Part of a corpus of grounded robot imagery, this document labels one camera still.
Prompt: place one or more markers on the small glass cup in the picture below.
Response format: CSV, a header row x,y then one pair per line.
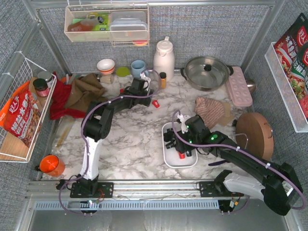
x,y
107,79

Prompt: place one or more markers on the orange spice bottle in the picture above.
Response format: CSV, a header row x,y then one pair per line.
x,y
163,81

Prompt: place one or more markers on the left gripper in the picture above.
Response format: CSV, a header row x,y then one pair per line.
x,y
147,97

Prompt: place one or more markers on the green lid cup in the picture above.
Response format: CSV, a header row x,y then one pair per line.
x,y
123,75

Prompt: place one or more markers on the white wire basket right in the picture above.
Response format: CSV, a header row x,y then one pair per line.
x,y
294,110

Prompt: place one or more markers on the orange ball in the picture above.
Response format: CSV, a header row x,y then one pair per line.
x,y
52,166

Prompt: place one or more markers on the green label bottle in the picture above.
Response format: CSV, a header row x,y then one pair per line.
x,y
103,21

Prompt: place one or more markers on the white storage tray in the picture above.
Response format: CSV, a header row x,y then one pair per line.
x,y
172,157

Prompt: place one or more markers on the pink egg tray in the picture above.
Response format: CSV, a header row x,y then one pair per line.
x,y
237,88

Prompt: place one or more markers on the striped pink cloth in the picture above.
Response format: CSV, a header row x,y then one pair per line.
x,y
213,112

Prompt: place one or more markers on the white wire basket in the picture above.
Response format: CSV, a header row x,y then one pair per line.
x,y
294,110
13,149

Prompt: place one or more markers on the red jar black lid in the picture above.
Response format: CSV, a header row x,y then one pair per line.
x,y
41,87

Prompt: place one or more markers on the metal base rail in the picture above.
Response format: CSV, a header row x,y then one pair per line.
x,y
145,195

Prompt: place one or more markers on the lone red capsule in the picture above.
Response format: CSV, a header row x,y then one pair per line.
x,y
155,104

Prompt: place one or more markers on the red snack bag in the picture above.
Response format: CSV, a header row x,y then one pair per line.
x,y
19,117

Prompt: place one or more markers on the steel pot with lid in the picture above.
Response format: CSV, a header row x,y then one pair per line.
x,y
206,73

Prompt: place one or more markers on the white orange bowl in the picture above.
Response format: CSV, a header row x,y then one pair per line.
x,y
106,66

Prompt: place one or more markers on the clear plastic containers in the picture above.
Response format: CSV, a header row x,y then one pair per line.
x,y
128,25

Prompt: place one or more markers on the cream wall shelf basket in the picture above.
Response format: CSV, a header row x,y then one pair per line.
x,y
78,28

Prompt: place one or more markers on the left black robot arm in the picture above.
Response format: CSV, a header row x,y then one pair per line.
x,y
97,122

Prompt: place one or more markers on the red cloth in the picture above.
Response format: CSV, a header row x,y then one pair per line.
x,y
59,97

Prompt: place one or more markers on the blue mug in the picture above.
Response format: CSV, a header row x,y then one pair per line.
x,y
137,67

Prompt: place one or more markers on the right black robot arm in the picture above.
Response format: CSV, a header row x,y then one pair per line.
x,y
276,185

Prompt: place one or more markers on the brown cloth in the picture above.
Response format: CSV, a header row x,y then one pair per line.
x,y
84,91

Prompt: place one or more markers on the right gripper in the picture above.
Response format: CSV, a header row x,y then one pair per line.
x,y
175,142

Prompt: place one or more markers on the red seasoning packets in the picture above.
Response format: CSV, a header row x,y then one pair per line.
x,y
292,52

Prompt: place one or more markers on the round wooden board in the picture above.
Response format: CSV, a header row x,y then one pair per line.
x,y
254,134

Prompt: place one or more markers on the white thermos jug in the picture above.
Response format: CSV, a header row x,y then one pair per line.
x,y
164,58

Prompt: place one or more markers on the white wire basket left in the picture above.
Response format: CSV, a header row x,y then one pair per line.
x,y
13,149

